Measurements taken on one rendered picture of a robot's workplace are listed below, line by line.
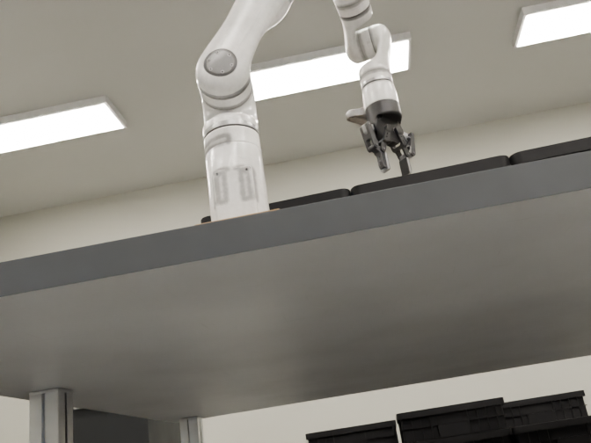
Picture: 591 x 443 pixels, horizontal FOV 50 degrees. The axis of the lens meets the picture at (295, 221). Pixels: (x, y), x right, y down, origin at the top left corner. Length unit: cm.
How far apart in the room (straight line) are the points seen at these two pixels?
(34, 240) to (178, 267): 500
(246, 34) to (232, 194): 29
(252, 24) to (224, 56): 8
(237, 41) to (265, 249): 53
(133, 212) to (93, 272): 467
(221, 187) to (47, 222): 473
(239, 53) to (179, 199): 421
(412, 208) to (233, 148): 42
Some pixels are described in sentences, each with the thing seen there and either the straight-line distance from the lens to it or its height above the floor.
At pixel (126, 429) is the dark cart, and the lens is 277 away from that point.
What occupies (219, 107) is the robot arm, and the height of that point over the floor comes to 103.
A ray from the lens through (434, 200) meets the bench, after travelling 65.
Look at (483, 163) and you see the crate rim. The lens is 122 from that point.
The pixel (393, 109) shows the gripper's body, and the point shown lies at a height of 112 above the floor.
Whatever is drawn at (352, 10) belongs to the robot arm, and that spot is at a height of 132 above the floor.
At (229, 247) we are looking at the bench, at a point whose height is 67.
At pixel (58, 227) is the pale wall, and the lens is 560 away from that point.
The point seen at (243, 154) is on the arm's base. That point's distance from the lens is 100.
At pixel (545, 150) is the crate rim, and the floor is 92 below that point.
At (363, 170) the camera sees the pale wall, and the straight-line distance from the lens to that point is 507.
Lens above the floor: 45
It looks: 21 degrees up
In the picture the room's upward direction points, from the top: 9 degrees counter-clockwise
